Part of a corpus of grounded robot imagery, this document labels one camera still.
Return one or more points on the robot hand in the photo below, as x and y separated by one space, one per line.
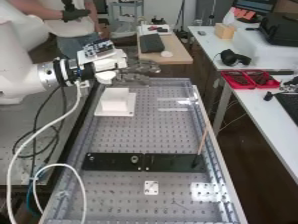
111 61

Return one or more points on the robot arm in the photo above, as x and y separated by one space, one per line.
18 66

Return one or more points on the metal nut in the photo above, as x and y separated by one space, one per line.
134 159

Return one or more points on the black case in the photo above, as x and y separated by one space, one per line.
152 42

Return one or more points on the small white box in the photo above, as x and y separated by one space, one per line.
117 100

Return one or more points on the person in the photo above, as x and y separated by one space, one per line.
74 26

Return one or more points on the wooden desk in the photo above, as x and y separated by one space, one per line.
178 55

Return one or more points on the small cardboard box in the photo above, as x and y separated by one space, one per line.
224 31

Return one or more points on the black headphones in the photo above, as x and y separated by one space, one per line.
234 57

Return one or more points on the red tray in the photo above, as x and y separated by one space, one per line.
264 79
238 80

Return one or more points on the black plate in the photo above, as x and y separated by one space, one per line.
111 162

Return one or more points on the thin stick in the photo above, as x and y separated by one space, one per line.
204 135

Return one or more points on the white desk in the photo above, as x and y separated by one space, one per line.
267 56
267 123

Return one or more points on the small black object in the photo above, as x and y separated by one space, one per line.
268 96

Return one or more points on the small white square plate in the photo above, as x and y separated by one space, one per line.
151 188

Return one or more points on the black bag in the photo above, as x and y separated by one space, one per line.
280 30

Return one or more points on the black keyboard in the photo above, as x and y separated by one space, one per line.
291 106

